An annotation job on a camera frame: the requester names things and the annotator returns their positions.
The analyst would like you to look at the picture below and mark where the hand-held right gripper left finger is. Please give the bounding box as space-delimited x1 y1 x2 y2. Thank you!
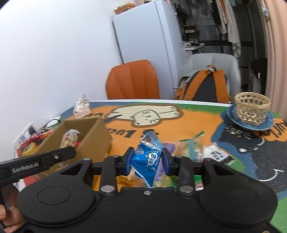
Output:
51 147 136 195

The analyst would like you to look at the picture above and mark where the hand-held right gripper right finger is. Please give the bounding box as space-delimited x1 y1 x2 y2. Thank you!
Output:
162 148 241 194

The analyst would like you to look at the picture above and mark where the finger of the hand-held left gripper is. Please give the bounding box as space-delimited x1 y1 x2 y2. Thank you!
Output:
41 147 77 167

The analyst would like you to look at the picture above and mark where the blue snack packet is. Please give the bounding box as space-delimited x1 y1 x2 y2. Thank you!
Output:
130 132 163 187

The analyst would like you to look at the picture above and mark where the clear biscuit packet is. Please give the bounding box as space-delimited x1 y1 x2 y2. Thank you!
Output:
62 129 81 148

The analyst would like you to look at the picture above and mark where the pile of snack packets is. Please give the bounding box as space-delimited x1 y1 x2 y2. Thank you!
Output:
115 132 231 191

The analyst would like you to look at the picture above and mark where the cardboard box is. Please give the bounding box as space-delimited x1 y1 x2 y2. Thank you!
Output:
34 117 113 177

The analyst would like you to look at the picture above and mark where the black rice snack packet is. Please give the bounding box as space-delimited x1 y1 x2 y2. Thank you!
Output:
205 144 231 166

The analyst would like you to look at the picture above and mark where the person's left hand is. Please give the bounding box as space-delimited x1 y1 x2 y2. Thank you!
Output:
0 205 14 233

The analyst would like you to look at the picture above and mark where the red printed packet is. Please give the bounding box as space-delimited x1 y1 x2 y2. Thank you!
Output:
29 129 54 142

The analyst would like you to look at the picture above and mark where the tissue pack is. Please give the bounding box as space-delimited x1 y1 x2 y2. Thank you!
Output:
73 93 91 119

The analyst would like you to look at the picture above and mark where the colourful cartoon table mat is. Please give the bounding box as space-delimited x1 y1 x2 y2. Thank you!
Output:
17 100 287 233

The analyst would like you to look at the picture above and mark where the blue plate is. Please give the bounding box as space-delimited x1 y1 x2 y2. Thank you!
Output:
226 104 274 131

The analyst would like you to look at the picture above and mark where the orange chair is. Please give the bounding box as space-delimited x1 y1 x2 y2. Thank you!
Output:
106 60 160 100

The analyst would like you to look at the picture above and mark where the orange and grey backpack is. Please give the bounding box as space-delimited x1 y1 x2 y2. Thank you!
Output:
175 65 231 104

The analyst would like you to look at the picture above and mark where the woven bamboo basket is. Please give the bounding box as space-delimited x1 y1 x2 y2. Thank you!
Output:
234 92 271 125

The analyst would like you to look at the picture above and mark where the grey chair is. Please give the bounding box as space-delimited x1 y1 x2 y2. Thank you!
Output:
178 53 242 104

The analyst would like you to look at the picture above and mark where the black garment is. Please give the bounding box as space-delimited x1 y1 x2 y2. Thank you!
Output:
250 58 268 94

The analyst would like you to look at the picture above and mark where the white fridge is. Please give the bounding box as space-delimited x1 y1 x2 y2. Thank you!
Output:
112 0 186 90

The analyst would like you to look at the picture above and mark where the white hanging garment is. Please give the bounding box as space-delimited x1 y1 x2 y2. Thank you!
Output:
224 0 241 57

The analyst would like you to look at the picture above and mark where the floral hanging garment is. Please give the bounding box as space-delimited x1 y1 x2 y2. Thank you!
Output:
215 0 228 34

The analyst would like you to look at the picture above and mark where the bag of oranges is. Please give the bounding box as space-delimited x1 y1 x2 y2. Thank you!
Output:
113 2 136 14

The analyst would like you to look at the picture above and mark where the pink curtain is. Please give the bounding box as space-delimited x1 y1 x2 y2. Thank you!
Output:
262 0 287 112

